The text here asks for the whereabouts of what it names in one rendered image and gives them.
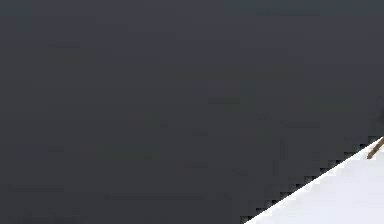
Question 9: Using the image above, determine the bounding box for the brown wooden furniture leg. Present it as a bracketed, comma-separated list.
[366, 135, 384, 160]

